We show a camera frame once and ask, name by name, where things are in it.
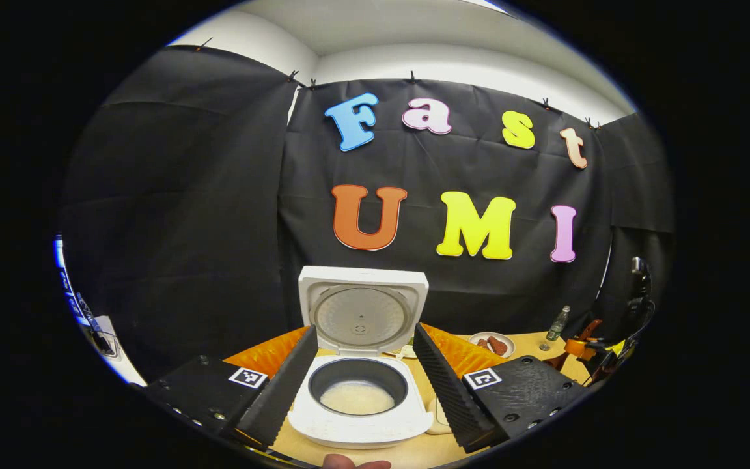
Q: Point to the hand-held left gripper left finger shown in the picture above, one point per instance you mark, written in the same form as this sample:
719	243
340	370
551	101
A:
284	391

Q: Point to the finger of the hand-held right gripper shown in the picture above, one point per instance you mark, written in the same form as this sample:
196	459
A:
603	348

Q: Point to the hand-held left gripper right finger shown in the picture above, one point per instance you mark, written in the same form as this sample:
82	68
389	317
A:
446	391

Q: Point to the clear rice box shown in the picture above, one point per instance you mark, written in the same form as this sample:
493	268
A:
440	423

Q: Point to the white rice heap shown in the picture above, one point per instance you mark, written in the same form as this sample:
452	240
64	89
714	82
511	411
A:
357	398

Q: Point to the white rice cooker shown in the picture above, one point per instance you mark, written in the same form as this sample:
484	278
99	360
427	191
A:
362	431

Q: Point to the green glass bottle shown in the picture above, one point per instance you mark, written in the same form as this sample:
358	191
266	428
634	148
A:
558	324

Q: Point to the white divided bean dish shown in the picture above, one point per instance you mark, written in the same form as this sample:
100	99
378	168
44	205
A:
406	352

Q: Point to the white round plate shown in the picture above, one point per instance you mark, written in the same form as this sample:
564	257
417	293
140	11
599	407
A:
508	342

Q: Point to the small black device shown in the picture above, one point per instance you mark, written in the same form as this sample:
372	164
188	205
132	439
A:
104	343

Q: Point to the black backdrop cloth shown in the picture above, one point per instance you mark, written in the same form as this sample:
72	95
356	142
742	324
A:
219	215

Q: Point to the lit computer monitor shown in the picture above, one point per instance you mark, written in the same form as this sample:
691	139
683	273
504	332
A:
69	280

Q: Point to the ceiling light panel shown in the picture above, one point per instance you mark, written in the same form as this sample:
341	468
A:
486	5

